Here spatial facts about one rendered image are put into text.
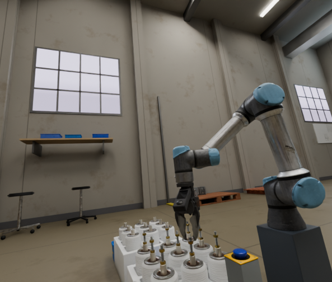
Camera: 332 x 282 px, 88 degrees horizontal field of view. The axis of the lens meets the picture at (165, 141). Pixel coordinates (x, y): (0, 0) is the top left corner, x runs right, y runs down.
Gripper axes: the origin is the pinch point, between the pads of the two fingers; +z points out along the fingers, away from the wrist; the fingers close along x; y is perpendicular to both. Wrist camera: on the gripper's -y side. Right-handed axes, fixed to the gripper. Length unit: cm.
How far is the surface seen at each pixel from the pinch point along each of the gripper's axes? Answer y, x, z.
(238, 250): -5.5, -17.6, 1.4
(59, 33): 150, 330, -392
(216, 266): 4.7, -7.5, 11.0
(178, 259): 4.1, 7.2, 10.0
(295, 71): 762, -266, -406
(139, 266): 2.8, 26.1, 13.6
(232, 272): -7.5, -15.1, 6.5
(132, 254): 21, 44, 17
